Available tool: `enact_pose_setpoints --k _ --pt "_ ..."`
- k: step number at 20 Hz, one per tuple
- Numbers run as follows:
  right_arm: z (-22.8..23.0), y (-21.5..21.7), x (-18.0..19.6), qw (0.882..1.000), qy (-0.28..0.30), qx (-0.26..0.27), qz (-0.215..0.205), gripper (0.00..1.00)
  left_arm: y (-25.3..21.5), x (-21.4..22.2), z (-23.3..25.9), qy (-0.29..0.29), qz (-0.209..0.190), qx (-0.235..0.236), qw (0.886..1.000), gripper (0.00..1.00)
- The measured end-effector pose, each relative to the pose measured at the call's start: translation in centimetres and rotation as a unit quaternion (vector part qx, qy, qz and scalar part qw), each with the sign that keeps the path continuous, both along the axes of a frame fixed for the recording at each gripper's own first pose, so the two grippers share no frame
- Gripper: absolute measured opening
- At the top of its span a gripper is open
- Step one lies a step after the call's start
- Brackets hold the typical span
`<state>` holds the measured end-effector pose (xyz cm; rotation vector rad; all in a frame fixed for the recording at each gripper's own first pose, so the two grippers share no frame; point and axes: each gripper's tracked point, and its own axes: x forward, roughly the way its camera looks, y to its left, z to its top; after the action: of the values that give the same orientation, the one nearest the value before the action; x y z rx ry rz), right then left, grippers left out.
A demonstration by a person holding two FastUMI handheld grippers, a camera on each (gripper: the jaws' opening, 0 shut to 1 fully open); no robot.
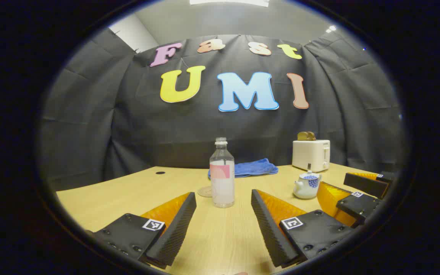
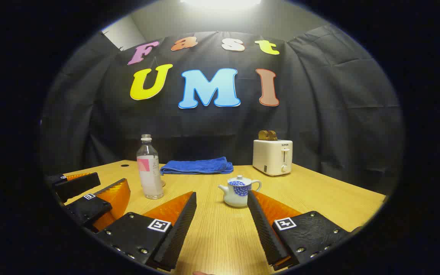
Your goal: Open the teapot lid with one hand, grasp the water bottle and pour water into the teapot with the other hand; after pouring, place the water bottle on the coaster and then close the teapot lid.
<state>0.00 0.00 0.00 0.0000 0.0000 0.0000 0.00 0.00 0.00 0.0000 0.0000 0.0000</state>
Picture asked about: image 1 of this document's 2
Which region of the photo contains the folded blue towel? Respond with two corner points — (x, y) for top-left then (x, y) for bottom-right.
(208, 158), (279, 180)

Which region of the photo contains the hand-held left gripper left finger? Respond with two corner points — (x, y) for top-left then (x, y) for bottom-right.
(86, 192), (197, 270)

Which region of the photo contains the long ceiling light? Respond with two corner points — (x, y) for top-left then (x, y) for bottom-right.
(189, 0), (270, 7)

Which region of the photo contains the white toaster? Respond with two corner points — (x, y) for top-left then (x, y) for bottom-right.
(292, 139), (331, 173)

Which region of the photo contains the clear plastic water bottle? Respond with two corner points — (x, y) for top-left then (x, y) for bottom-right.
(209, 137), (236, 209)

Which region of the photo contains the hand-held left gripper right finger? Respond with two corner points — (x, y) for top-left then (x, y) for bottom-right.
(251, 189), (358, 269)

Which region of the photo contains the white blue-flower teacup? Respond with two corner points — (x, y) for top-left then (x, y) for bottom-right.
(293, 174), (323, 200)

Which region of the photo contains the black backdrop cloth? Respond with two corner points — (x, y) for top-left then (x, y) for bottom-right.
(39, 29), (406, 191)

